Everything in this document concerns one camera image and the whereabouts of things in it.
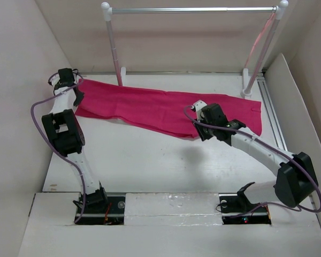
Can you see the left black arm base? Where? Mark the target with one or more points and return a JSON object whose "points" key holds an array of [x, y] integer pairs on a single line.
{"points": [[112, 213]]}

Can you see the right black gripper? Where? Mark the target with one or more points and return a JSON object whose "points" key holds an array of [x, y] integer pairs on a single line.
{"points": [[203, 135]]}

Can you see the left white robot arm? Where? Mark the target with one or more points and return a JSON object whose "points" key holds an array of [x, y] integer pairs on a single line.
{"points": [[66, 136]]}

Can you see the pink trousers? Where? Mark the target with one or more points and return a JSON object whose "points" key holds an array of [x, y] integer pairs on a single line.
{"points": [[159, 110]]}

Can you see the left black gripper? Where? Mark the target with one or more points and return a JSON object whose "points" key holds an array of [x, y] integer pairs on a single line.
{"points": [[78, 99]]}

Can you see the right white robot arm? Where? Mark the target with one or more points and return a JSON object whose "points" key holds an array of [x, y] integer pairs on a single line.
{"points": [[295, 177]]}

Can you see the pink plastic hanger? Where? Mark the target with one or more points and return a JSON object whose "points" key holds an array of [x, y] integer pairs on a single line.
{"points": [[260, 35]]}

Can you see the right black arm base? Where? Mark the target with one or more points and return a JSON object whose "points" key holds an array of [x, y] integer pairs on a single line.
{"points": [[236, 209]]}

